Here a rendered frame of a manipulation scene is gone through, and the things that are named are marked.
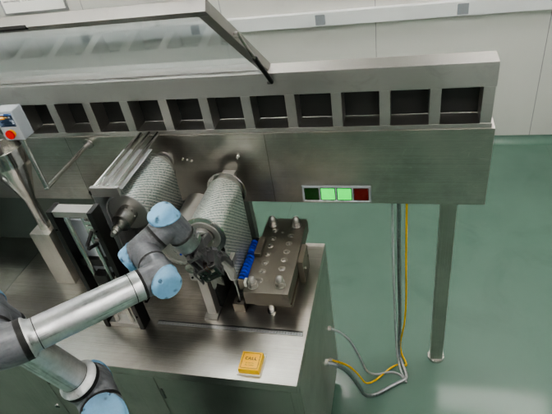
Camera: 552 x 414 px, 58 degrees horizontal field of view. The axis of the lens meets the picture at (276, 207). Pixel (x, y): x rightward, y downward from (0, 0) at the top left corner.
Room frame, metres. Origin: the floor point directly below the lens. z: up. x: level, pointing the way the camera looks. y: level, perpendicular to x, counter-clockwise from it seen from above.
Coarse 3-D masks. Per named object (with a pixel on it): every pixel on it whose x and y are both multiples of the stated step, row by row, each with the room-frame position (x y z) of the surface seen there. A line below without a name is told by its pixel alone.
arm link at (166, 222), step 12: (156, 204) 1.09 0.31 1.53; (168, 204) 1.07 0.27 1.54; (156, 216) 1.04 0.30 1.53; (168, 216) 1.03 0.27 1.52; (180, 216) 1.06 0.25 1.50; (156, 228) 1.03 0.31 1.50; (168, 228) 1.03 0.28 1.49; (180, 228) 1.04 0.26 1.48; (192, 228) 1.07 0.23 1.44; (168, 240) 1.02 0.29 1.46; (180, 240) 1.03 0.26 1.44
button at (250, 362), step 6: (246, 354) 1.03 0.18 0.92; (252, 354) 1.03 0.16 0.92; (258, 354) 1.02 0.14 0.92; (246, 360) 1.01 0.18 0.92; (252, 360) 1.00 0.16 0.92; (258, 360) 1.00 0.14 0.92; (240, 366) 0.99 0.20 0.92; (246, 366) 0.98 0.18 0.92; (252, 366) 0.98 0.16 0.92; (258, 366) 0.98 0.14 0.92; (240, 372) 0.98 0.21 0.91; (246, 372) 0.97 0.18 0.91; (252, 372) 0.97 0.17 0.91; (258, 372) 0.96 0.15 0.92
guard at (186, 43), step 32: (32, 32) 1.37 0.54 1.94; (64, 32) 1.36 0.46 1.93; (96, 32) 1.35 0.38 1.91; (128, 32) 1.34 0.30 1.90; (160, 32) 1.32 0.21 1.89; (192, 32) 1.31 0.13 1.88; (0, 64) 1.67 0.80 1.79; (32, 64) 1.65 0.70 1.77; (64, 64) 1.64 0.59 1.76; (96, 64) 1.62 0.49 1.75; (128, 64) 1.60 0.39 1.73; (160, 64) 1.59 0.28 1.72; (192, 64) 1.57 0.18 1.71; (224, 64) 1.56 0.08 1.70
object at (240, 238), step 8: (240, 216) 1.42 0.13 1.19; (240, 224) 1.41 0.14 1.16; (248, 224) 1.48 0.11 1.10; (232, 232) 1.33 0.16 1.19; (240, 232) 1.39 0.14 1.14; (248, 232) 1.46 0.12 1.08; (232, 240) 1.32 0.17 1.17; (240, 240) 1.38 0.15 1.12; (248, 240) 1.45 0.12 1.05; (224, 248) 1.26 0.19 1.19; (232, 248) 1.30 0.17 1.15; (240, 248) 1.36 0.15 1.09; (248, 248) 1.43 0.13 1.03; (240, 256) 1.34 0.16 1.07; (240, 264) 1.33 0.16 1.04; (240, 272) 1.31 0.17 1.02
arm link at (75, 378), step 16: (0, 304) 0.85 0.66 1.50; (48, 352) 0.85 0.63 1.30; (64, 352) 0.88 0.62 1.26; (32, 368) 0.82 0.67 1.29; (48, 368) 0.83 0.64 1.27; (64, 368) 0.85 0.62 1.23; (80, 368) 0.88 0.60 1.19; (96, 368) 0.90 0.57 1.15; (64, 384) 0.84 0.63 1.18; (80, 384) 0.85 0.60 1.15; (96, 384) 0.86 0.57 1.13; (112, 384) 0.88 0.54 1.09; (80, 400) 0.83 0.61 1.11
